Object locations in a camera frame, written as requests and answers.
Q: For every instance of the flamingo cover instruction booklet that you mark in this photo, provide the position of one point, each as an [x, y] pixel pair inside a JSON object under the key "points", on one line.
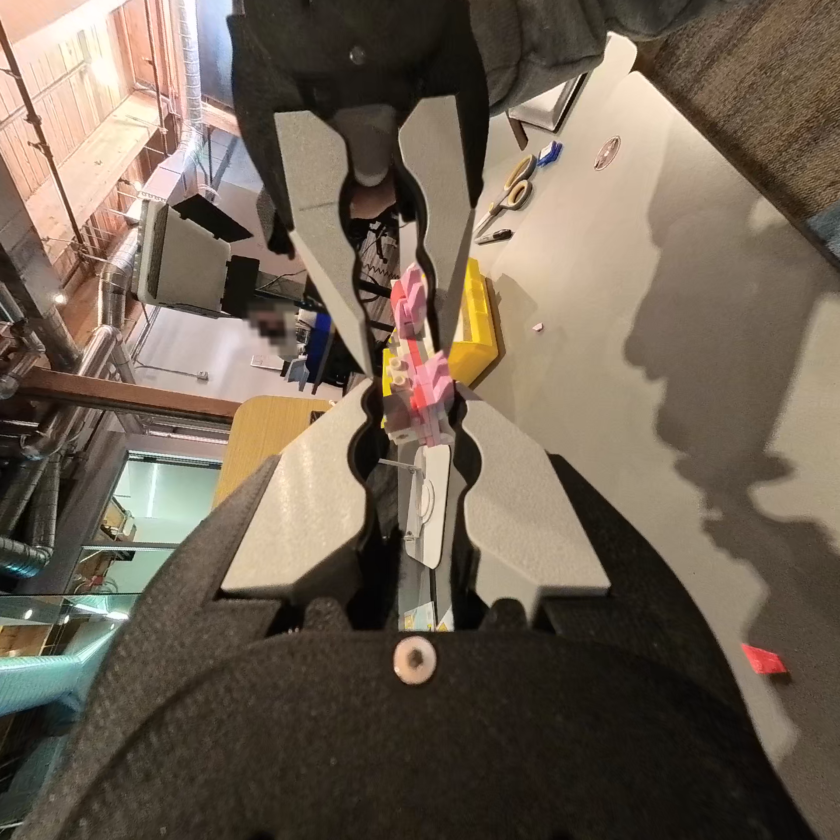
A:
{"points": [[423, 618]]}

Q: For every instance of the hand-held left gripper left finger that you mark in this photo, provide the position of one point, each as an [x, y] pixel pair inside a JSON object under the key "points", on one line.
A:
{"points": [[302, 518]]}

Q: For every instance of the grey flat device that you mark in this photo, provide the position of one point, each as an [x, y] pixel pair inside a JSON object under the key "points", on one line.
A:
{"points": [[548, 108]]}

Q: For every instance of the silver ceiling duct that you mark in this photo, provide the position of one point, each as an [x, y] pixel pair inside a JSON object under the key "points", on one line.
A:
{"points": [[79, 367]]}

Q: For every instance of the grey desk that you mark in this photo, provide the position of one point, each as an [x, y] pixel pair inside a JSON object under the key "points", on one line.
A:
{"points": [[590, 394]]}

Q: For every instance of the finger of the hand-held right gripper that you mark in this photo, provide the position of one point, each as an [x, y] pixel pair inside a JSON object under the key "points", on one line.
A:
{"points": [[439, 197], [315, 216]]}

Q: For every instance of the small blue object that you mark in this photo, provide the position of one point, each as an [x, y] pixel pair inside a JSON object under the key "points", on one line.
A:
{"points": [[550, 152]]}

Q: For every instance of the white studio light panel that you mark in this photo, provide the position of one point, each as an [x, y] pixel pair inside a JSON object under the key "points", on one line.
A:
{"points": [[184, 256]]}

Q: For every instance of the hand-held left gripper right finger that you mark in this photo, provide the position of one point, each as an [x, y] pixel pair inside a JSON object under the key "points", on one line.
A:
{"points": [[531, 518]]}

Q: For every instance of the black marker pen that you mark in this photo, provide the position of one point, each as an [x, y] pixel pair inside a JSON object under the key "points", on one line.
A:
{"points": [[493, 236]]}

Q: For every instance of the person's right forearm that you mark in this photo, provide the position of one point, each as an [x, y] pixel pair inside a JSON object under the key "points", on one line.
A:
{"points": [[538, 46]]}

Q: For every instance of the small red brick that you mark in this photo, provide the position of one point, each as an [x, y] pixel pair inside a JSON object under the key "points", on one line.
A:
{"points": [[764, 658]]}

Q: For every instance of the pink brick animal model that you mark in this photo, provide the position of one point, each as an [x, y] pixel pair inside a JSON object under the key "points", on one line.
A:
{"points": [[420, 380]]}

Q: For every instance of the yellow storage bin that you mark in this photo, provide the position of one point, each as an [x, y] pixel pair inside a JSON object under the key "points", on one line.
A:
{"points": [[476, 328]]}

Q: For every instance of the person's right hand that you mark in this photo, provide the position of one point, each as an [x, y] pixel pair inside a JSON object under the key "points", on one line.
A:
{"points": [[371, 200]]}

